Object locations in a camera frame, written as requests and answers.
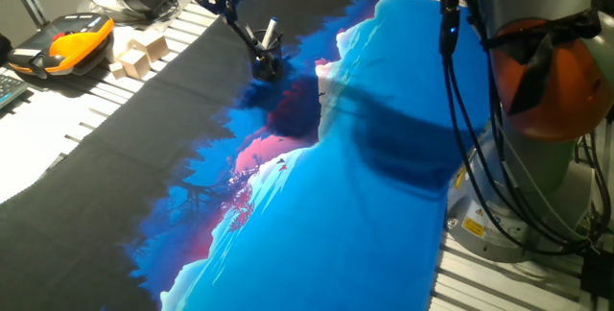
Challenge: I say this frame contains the orange and black teach pendant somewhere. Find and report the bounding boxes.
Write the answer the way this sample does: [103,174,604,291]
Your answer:
[6,12,116,81]

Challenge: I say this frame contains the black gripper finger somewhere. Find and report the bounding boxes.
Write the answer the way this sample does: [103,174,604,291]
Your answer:
[224,0,241,24]
[191,0,225,14]

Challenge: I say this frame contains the landscape print cloth mat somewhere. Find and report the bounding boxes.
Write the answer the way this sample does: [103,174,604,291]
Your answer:
[0,0,493,311]

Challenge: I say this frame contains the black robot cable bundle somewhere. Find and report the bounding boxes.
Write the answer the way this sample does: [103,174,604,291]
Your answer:
[438,0,613,257]

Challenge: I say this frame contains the black ribbon tie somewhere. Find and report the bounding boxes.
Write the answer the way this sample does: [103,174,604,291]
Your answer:
[479,8,603,115]

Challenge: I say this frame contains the black mesh pen holder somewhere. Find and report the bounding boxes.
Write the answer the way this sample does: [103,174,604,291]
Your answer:
[248,29,285,84]

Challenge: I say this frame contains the black computer keyboard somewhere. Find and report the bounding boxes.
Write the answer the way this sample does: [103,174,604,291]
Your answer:
[0,73,31,110]

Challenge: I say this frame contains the white marker pen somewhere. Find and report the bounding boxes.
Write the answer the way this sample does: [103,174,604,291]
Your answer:
[260,16,279,52]

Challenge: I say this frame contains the pale wooden block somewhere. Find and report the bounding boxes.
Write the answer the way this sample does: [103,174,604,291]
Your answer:
[112,27,140,62]

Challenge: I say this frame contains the medium wooden cube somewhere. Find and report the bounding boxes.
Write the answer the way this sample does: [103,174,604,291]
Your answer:
[117,49,151,81]

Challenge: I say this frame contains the dark slim pen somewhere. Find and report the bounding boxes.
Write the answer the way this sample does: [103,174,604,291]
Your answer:
[224,12,264,60]

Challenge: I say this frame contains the pale wooden blocks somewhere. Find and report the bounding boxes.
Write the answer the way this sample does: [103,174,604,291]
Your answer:
[131,30,170,62]

